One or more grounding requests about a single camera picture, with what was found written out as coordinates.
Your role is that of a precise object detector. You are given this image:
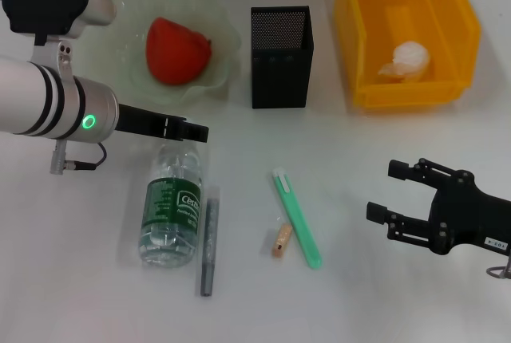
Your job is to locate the small wooden cork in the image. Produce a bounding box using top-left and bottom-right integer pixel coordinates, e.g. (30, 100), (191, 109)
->
(261, 217), (295, 260)

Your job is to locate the clear bottle with green label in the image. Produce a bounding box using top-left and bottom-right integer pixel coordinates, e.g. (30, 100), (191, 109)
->
(137, 138), (205, 270)

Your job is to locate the pale green glass fruit plate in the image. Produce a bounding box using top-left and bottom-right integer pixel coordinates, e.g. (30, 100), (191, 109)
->
(55, 0), (244, 115)

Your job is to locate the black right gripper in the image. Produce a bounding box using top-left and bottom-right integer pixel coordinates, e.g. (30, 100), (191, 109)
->
(366, 157), (511, 256)

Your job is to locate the left wrist cable with plug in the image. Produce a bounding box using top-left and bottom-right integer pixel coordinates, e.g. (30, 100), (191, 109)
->
(48, 139), (108, 176)

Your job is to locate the black mesh pen holder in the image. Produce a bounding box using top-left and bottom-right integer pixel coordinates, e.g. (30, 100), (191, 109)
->
(250, 5), (316, 110)

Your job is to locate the wrist cable with plug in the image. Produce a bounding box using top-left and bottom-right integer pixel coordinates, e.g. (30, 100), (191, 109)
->
(48, 139), (108, 176)
(485, 265), (511, 280)

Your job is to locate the right wrist cable with plug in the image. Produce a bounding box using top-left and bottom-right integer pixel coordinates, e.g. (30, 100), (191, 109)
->
(485, 265), (511, 280)

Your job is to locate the yellow plastic bin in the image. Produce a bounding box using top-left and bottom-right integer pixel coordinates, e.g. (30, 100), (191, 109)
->
(333, 0), (482, 115)

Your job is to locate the white paper ball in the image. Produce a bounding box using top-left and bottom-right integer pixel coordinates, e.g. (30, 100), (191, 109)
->
(377, 41), (433, 83)

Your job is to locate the red-orange toy fruit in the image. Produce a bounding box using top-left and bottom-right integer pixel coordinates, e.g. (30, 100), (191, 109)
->
(145, 17), (213, 87)

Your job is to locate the grey glitter pen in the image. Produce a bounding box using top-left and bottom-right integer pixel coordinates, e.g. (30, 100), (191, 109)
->
(198, 185), (222, 298)

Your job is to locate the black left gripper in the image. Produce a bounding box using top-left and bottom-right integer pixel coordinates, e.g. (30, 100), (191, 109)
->
(117, 103), (211, 144)

